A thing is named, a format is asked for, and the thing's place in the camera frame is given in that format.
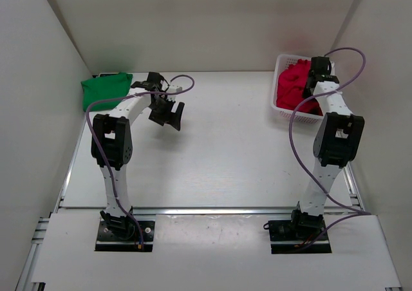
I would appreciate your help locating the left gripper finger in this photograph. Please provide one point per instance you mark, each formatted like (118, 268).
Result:
(174, 117)
(159, 118)

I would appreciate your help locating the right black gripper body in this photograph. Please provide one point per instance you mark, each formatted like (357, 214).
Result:
(306, 92)

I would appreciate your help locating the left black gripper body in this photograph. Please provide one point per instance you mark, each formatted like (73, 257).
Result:
(163, 103)

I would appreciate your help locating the red t shirt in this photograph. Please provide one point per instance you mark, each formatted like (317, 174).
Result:
(291, 83)

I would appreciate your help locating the green t shirt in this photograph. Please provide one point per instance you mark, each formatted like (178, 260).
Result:
(105, 87)

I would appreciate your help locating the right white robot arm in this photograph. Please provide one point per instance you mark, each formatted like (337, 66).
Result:
(336, 143)

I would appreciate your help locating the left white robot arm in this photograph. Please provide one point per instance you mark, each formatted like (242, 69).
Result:
(112, 145)

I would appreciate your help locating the white plastic basket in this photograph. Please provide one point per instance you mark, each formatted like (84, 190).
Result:
(282, 63)

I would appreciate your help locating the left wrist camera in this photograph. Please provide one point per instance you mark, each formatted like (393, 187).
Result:
(174, 90)

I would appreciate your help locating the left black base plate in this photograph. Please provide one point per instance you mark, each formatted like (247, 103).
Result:
(107, 241)

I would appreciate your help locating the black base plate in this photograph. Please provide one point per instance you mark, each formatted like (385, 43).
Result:
(286, 240)
(107, 241)

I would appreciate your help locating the aluminium frame rail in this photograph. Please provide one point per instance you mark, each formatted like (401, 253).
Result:
(207, 210)

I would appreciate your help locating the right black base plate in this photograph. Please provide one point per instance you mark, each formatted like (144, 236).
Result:
(286, 240)

